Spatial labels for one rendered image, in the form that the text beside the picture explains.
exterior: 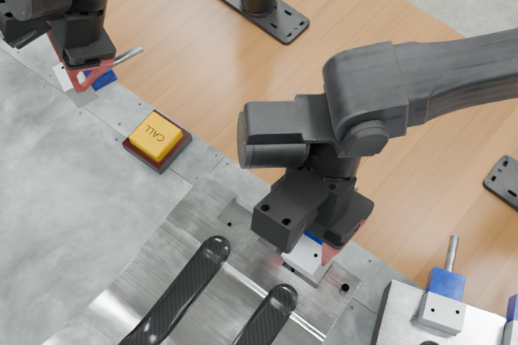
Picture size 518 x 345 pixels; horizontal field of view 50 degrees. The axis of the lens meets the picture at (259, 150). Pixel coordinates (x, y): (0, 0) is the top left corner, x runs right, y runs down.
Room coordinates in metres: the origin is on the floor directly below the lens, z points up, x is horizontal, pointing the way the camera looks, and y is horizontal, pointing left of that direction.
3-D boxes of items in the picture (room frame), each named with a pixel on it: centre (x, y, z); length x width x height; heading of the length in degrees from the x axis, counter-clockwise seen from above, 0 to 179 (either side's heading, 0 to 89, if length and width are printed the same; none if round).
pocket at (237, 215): (0.27, 0.02, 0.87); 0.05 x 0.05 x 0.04; 53
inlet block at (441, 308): (0.18, -0.25, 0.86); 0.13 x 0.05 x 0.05; 160
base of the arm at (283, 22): (0.71, 0.00, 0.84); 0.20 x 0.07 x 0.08; 47
